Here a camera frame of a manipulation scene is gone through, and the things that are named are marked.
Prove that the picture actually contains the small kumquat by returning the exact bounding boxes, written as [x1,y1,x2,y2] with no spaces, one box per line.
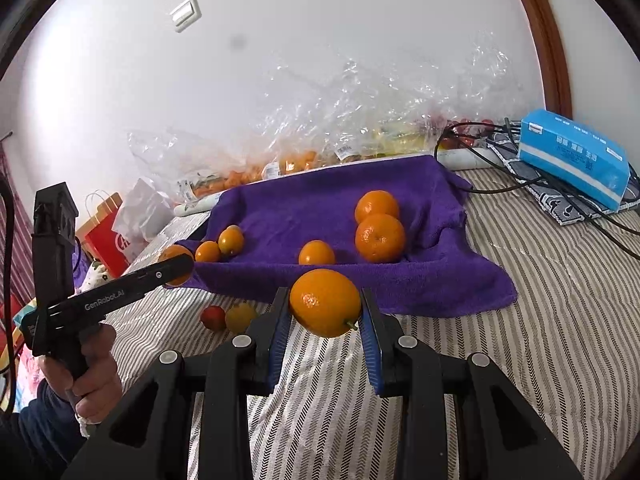
[218,225,246,256]
[194,241,222,263]

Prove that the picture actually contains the white plastic bag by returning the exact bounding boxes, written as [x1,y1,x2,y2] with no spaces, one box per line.
[111,177,176,246]

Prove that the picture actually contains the red paper bag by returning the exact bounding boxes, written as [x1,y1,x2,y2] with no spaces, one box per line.
[75,190,132,280]

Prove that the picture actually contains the person's left hand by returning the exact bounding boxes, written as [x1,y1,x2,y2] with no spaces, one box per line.
[39,324,123,423]

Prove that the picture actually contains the small orange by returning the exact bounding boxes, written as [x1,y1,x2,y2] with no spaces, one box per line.
[159,245,195,288]

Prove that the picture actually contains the yellow cherry tomato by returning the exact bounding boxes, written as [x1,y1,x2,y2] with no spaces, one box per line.
[225,303,259,333]

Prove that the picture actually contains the red striped cloth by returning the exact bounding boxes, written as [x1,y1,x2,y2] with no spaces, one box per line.
[0,142,36,321]

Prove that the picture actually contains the clear bag of tangerines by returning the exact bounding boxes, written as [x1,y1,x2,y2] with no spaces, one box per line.
[127,127,251,206]

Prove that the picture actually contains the purple towel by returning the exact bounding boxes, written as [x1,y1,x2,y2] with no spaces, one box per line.
[176,154,518,318]

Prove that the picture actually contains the red cherry tomato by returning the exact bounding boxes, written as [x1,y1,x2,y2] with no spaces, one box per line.
[201,306,227,332]

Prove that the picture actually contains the blue tissue pack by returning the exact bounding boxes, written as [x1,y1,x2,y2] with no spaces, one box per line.
[516,109,632,212]

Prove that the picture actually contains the white light switch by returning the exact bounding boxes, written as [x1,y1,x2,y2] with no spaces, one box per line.
[169,0,202,33]

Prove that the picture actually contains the grey patterned cloth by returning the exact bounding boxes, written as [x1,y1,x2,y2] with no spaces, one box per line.
[482,127,640,226]

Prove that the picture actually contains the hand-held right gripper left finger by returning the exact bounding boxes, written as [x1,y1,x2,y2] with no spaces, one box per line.
[62,287,292,480]

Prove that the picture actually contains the large orange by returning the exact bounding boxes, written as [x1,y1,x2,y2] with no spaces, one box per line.
[354,213,407,264]
[354,190,401,224]
[289,268,362,339]

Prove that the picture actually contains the clear bag of red tomatoes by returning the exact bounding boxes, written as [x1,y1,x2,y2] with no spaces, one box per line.
[430,30,516,153]

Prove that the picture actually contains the clear bag of kumquats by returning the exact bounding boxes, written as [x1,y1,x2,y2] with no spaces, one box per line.
[245,85,326,178]

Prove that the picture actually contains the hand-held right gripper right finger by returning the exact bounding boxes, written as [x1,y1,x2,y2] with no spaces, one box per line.
[361,289,583,480]

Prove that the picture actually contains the wooden door frame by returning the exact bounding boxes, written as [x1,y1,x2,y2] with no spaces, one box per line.
[502,0,573,121]

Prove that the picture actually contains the person's left forearm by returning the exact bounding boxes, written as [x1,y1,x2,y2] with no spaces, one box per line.
[0,380,96,480]

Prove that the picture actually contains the medium orange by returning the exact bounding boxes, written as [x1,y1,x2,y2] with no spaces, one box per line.
[298,240,336,267]

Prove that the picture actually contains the striped bedsheet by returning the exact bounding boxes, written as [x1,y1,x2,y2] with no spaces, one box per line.
[100,165,640,480]

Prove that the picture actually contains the clear plastic bags of fruit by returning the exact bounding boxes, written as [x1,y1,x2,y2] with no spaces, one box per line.
[172,146,506,218]

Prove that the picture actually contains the clear bag of brown nuts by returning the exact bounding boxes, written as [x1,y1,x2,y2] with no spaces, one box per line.
[320,60,381,163]

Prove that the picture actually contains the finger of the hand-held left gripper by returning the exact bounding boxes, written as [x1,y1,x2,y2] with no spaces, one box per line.
[135,253,195,295]

